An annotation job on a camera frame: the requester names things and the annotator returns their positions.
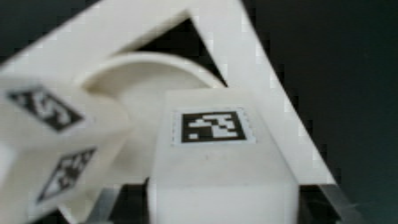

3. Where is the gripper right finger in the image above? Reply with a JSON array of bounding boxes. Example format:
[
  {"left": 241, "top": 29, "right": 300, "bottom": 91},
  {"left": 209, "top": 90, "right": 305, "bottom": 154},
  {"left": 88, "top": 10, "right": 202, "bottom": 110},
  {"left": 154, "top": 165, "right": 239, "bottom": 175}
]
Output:
[{"left": 296, "top": 184, "right": 371, "bottom": 224}]

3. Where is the white round stool seat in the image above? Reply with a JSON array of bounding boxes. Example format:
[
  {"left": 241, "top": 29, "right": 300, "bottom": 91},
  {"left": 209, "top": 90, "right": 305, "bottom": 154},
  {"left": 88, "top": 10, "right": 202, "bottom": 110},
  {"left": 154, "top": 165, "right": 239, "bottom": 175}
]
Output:
[{"left": 74, "top": 51, "right": 225, "bottom": 184}]

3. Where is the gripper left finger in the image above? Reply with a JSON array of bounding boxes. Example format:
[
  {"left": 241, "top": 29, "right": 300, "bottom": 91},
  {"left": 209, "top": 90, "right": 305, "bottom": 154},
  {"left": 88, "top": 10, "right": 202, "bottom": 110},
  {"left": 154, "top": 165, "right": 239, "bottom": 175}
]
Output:
[{"left": 81, "top": 184, "right": 149, "bottom": 224}]

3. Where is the white L-shaped obstacle fence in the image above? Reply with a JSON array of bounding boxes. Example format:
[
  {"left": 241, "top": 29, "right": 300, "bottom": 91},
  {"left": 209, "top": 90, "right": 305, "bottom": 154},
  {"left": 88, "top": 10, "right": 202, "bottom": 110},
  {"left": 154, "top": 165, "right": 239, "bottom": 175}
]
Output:
[{"left": 0, "top": 0, "right": 334, "bottom": 185}]

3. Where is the white stool leg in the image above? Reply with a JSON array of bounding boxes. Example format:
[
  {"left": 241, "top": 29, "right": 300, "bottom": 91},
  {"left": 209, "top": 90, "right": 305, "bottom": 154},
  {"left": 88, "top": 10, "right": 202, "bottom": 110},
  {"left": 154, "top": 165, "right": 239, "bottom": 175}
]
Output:
[
  {"left": 0, "top": 77, "right": 131, "bottom": 224},
  {"left": 147, "top": 89, "right": 298, "bottom": 224}
]

